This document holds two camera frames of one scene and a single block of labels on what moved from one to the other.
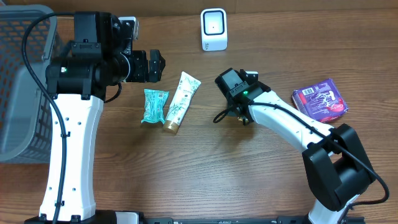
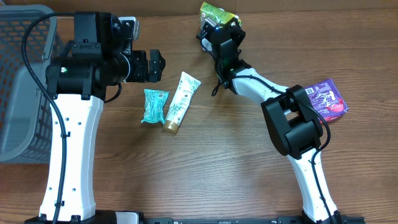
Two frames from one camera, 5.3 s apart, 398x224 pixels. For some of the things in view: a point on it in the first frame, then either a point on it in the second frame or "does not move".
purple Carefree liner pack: x=321 y=102 does not move
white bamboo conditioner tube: x=187 y=87 does not move
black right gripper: x=240 y=116 to x=237 y=38
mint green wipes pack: x=155 y=102 does not move
